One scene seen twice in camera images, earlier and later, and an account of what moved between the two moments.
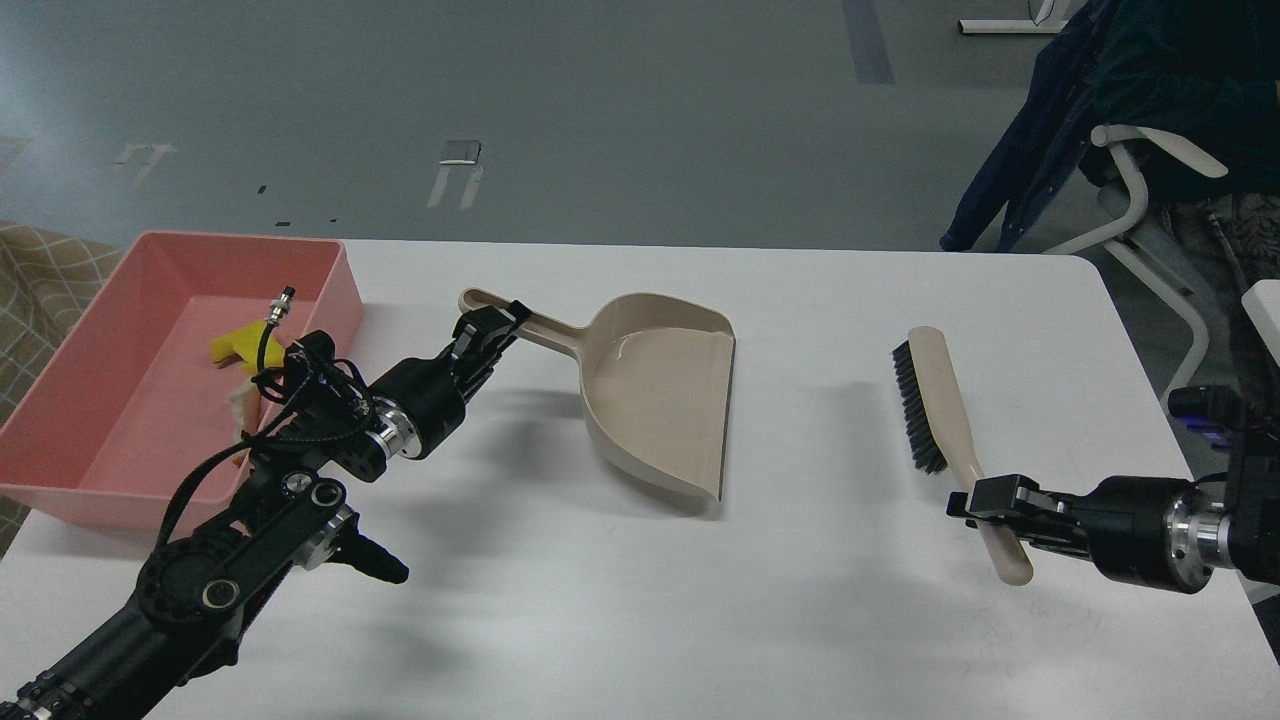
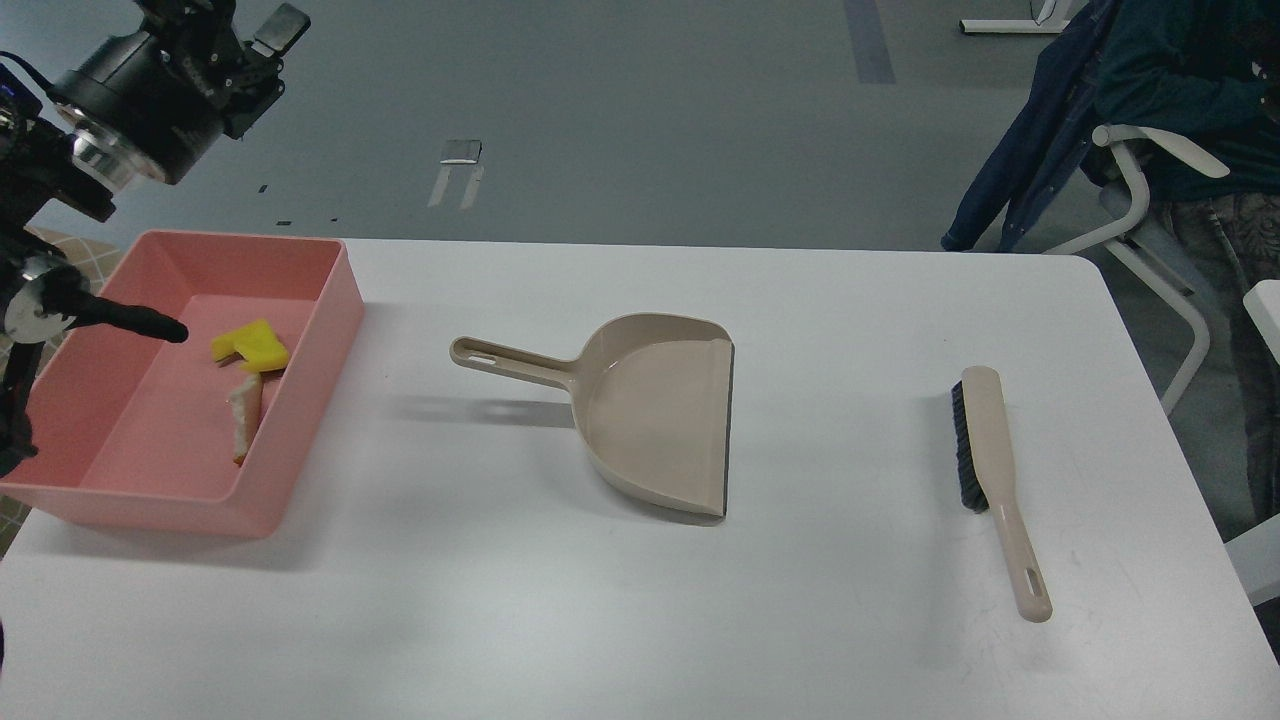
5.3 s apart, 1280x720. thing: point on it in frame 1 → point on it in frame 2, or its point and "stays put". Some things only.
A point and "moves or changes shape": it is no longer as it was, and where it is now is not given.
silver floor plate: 460,152 stays put
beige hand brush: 941,440 → 981,426
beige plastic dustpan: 656,372 moves or changes shape
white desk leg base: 1038,24 stays put
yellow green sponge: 245,342 stays put
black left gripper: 419,404 → 149,103
